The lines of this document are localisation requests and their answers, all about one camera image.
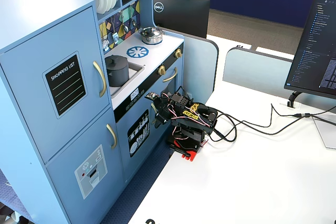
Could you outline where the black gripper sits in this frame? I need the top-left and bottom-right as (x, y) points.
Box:
(152, 93), (175, 130)

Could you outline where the gray pot lid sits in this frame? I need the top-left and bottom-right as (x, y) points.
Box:
(104, 55), (129, 72)

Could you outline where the silver pot lid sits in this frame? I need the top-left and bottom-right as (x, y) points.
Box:
(139, 26), (164, 39)

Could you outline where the black dishes sticker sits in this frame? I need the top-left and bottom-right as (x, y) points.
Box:
(127, 109), (151, 158)

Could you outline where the blue oven door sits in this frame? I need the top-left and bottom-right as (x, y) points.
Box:
(156, 57), (184, 120)

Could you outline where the black control panel strip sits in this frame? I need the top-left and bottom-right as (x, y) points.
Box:
(113, 49), (184, 124)

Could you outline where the blue dishwasher door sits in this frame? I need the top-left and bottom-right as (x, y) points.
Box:
(115, 87), (161, 183)

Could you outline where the gray toy sink basin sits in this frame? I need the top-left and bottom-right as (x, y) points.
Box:
(109, 62), (145, 97)

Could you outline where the red table clamp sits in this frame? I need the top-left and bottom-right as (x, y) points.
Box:
(167, 134), (200, 163)

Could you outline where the gray toy pot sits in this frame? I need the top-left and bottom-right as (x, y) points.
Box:
(106, 61), (130, 88)

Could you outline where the tall light blue desk divider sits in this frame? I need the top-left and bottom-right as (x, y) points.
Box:
(160, 27), (219, 104)

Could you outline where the silver toy pot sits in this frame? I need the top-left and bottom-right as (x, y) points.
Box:
(139, 26), (164, 45)

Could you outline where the silver ladle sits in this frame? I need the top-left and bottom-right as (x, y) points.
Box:
(122, 11), (130, 34)

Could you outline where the black shopping list board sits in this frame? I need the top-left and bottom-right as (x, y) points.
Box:
(42, 50), (88, 120)

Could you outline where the black Dell monitor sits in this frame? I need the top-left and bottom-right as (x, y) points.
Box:
(152, 0), (211, 39)

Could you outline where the low light blue desk divider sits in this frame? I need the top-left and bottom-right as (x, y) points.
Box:
(222, 46), (336, 115)

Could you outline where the blue lower fridge door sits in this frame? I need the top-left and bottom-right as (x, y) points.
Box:
(45, 107), (124, 224)

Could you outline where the blue fridge door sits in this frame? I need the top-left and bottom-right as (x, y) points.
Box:
(0, 6), (111, 164)
(45, 107), (124, 224)

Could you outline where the blue upper fridge door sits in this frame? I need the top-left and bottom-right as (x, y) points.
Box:
(0, 6), (111, 164)

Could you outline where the black monitor stand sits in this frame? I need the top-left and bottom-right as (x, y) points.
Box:
(278, 90), (303, 109)

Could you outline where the blue toy play kitchen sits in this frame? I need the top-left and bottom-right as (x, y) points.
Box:
(0, 0), (185, 224)

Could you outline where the monitor showing code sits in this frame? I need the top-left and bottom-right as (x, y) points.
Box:
(284, 0), (336, 100)

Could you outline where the gold dishwasher handle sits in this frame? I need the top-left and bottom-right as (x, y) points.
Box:
(150, 102), (158, 125)

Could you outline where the gold oven handle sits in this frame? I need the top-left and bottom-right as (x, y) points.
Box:
(162, 67), (179, 83)

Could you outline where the short gold fridge handle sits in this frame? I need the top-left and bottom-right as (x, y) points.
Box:
(106, 123), (118, 150)

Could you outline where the long gold fridge handle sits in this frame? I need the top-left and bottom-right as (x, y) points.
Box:
(92, 60), (107, 98)

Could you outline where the black cable with connector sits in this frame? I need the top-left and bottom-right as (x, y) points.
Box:
(215, 103), (336, 129)

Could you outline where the black looped cable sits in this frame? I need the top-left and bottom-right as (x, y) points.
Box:
(209, 113), (336, 143)

